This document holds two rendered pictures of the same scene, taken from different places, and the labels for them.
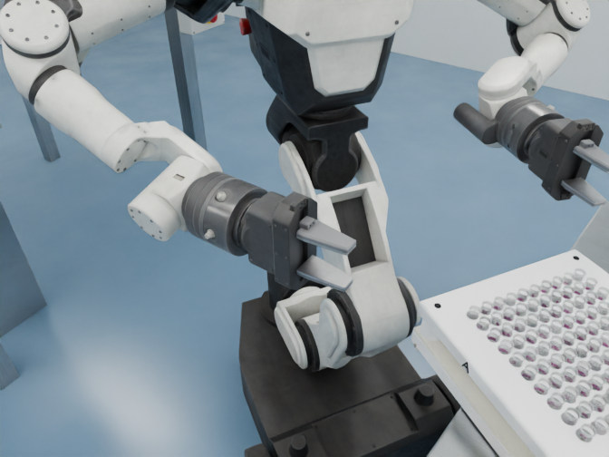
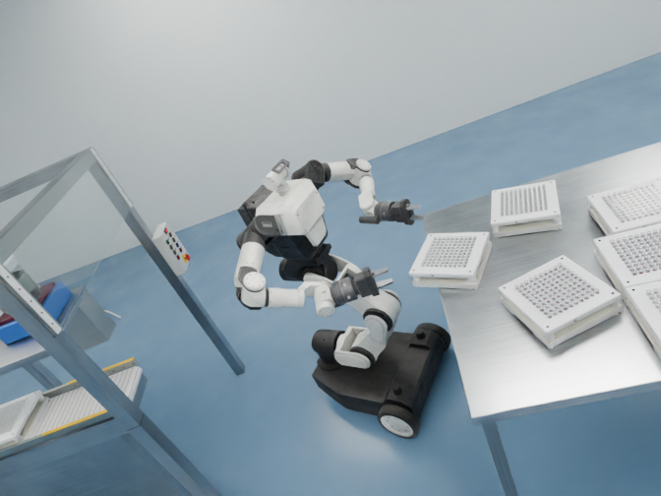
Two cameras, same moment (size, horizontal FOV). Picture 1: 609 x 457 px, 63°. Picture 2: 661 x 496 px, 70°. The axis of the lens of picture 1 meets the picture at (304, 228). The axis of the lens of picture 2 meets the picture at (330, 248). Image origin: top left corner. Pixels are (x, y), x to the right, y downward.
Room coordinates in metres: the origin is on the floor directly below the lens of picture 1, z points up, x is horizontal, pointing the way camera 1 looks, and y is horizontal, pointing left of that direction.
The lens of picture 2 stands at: (-0.76, 0.67, 2.01)
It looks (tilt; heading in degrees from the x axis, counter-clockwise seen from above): 31 degrees down; 335
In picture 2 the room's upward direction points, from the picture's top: 25 degrees counter-clockwise
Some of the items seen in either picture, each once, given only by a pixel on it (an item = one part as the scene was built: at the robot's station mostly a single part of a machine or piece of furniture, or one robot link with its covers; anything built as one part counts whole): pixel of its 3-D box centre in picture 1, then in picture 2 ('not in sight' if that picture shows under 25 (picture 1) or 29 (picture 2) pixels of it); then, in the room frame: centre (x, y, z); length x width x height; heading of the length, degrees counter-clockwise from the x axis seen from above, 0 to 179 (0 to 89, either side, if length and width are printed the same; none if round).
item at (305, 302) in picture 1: (319, 325); (358, 346); (0.94, -0.04, 0.28); 0.21 x 0.20 x 0.13; 23
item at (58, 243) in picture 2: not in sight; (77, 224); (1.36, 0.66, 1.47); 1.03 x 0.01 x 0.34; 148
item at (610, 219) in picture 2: not in sight; (637, 205); (-0.09, -0.77, 0.92); 0.25 x 0.24 x 0.02; 136
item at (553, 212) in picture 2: not in sight; (523, 203); (0.28, -0.67, 0.92); 0.25 x 0.24 x 0.02; 124
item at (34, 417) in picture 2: not in sight; (13, 428); (1.45, 1.38, 0.84); 0.24 x 0.24 x 0.02; 58
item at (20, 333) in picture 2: not in sight; (33, 309); (1.24, 0.97, 1.32); 0.21 x 0.20 x 0.09; 148
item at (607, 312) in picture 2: not in sight; (557, 303); (-0.08, -0.28, 0.87); 0.24 x 0.24 x 0.02; 67
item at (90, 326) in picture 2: not in sight; (75, 325); (1.30, 0.91, 1.14); 0.22 x 0.11 x 0.20; 58
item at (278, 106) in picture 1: (309, 130); (305, 265); (1.01, -0.01, 0.85); 0.28 x 0.13 x 0.18; 23
